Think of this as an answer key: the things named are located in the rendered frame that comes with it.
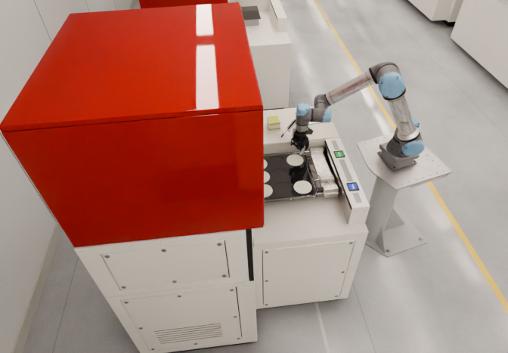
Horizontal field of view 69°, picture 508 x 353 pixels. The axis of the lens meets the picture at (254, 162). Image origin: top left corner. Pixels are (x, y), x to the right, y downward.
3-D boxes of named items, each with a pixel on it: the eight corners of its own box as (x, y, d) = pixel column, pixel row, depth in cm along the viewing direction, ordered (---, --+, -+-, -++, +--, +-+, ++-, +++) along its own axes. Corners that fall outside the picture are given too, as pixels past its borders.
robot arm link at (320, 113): (331, 103, 206) (311, 101, 207) (332, 113, 198) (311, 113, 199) (329, 114, 211) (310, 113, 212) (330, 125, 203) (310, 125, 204)
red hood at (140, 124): (73, 248, 143) (-4, 127, 102) (109, 122, 202) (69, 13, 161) (265, 227, 148) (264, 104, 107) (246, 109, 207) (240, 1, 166)
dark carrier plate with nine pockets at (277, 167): (253, 201, 201) (253, 200, 201) (247, 158, 226) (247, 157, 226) (315, 194, 204) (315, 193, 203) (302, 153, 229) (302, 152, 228)
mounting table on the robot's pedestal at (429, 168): (402, 143, 264) (407, 128, 255) (445, 186, 233) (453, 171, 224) (346, 159, 254) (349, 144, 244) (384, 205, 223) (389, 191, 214)
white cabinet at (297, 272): (254, 315, 246) (250, 246, 190) (241, 204, 316) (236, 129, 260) (348, 304, 250) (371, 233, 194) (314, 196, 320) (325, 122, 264)
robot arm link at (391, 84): (422, 138, 215) (396, 59, 186) (428, 155, 203) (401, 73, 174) (401, 145, 219) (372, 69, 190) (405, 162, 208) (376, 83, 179)
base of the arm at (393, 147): (398, 139, 237) (402, 127, 230) (416, 153, 227) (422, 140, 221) (381, 147, 231) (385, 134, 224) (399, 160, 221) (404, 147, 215)
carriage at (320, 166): (323, 198, 208) (324, 194, 205) (309, 154, 234) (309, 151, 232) (337, 196, 208) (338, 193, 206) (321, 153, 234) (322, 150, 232)
